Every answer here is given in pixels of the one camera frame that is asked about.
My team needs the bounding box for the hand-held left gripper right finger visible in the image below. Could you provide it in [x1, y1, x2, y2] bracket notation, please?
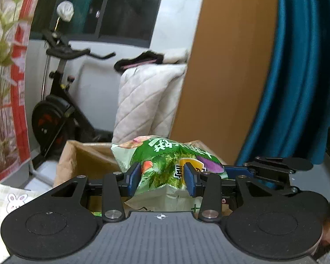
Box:
[184, 163, 268, 223]

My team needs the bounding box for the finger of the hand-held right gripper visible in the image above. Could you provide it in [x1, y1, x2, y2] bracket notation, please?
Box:
[223, 166, 301, 196]
[243, 156, 314, 175]

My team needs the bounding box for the brown cardboard box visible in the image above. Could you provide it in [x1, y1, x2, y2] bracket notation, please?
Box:
[53, 140, 234, 218]

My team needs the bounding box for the wooden panel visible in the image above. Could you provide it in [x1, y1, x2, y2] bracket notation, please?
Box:
[170, 0, 279, 166]

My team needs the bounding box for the black exercise bike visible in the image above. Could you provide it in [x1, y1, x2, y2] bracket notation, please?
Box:
[30, 29, 116, 185]

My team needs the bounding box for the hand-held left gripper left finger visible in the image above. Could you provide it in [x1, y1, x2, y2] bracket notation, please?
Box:
[52, 163, 141, 223]

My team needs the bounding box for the green snack bag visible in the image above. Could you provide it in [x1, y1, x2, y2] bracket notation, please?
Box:
[111, 135, 229, 213]

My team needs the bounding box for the dark window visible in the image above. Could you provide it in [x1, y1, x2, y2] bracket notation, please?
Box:
[30, 0, 167, 49]

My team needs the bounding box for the checked tablecloth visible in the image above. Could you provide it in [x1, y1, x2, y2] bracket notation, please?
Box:
[0, 181, 55, 264]

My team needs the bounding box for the white cloth ball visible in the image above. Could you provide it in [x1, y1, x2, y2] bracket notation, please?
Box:
[56, 1, 75, 23]

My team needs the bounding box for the white quilted blanket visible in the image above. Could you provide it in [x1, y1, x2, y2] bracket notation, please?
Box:
[112, 48, 191, 145]

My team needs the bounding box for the black and pink garment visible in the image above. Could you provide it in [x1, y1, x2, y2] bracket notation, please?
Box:
[114, 51, 166, 73]

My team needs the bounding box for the teal curtain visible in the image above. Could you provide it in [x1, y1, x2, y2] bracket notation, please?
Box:
[235, 0, 330, 166]

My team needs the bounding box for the plant print wall poster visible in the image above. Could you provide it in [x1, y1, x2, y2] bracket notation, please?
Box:
[0, 0, 48, 183]

